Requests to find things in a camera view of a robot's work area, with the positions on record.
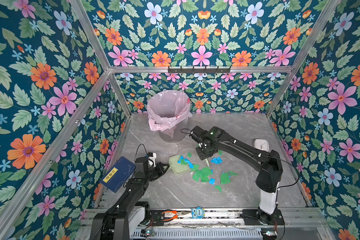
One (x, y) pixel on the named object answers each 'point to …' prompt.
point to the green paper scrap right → (225, 178)
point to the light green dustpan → (178, 167)
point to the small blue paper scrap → (212, 181)
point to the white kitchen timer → (261, 144)
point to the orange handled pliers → (176, 213)
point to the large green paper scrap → (200, 174)
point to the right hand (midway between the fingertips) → (203, 154)
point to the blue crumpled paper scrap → (217, 160)
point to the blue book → (118, 174)
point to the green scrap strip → (218, 187)
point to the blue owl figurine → (197, 213)
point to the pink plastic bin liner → (165, 108)
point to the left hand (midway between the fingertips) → (170, 163)
